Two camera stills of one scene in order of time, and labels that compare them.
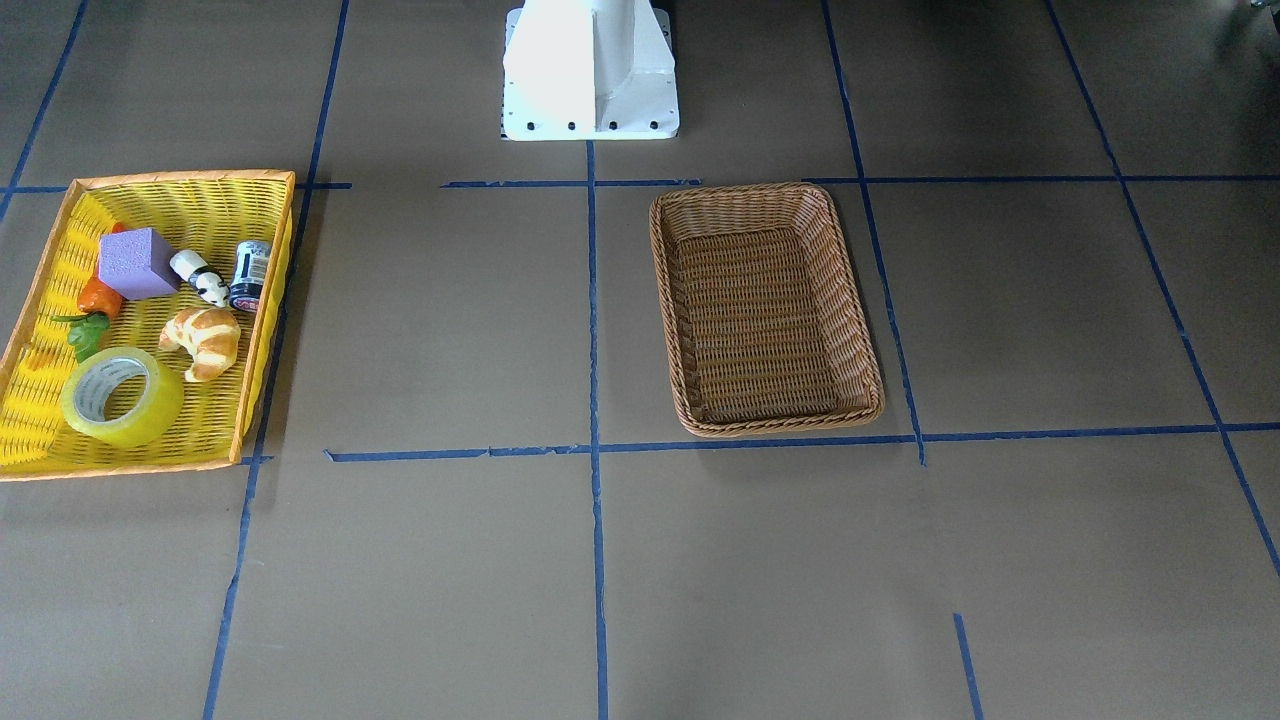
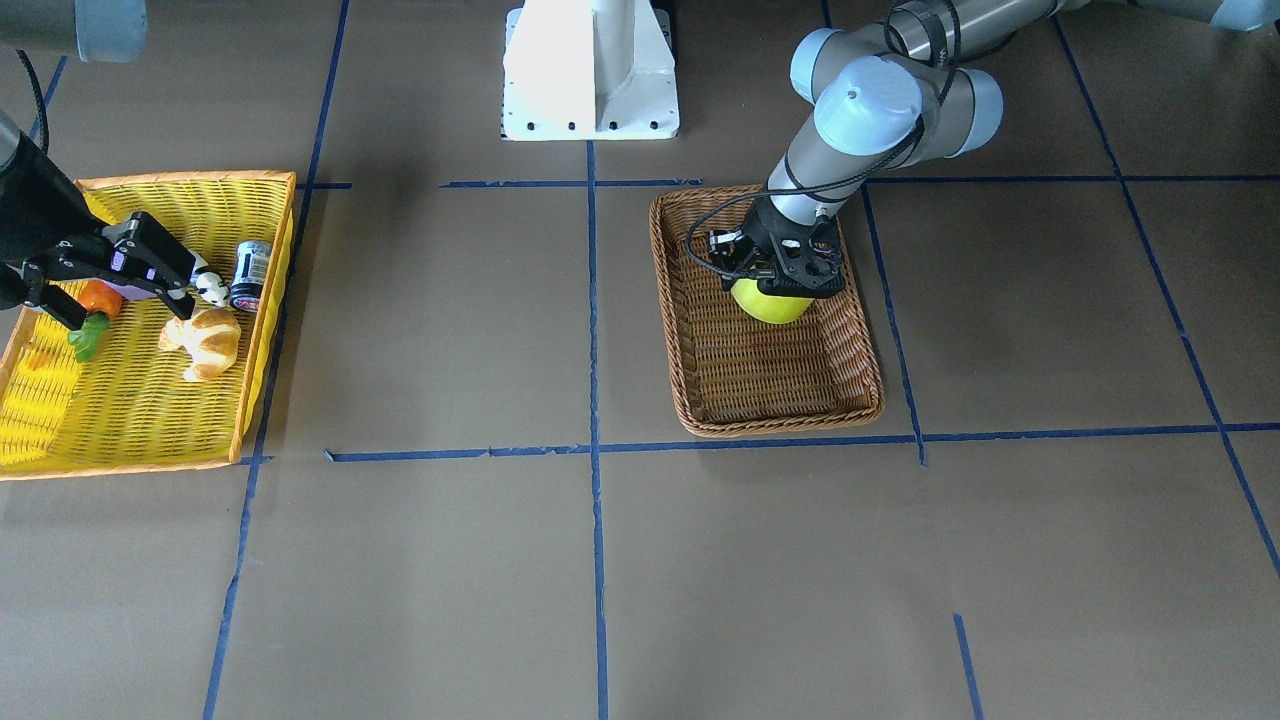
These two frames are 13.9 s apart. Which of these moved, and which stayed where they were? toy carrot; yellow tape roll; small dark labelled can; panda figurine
Moved: yellow tape roll
Stayed: small dark labelled can; toy carrot; panda figurine
